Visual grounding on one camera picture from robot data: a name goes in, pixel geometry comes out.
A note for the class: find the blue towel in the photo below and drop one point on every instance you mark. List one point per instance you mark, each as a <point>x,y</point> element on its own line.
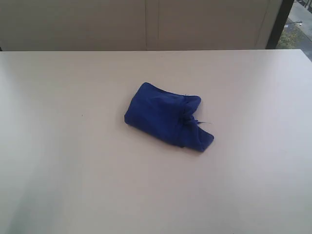
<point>168,117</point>

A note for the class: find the beige wall panel partition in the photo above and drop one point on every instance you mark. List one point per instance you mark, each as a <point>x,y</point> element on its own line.
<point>135,25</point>

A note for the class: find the black window frame post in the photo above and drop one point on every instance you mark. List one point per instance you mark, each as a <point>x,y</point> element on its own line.
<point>279,23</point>

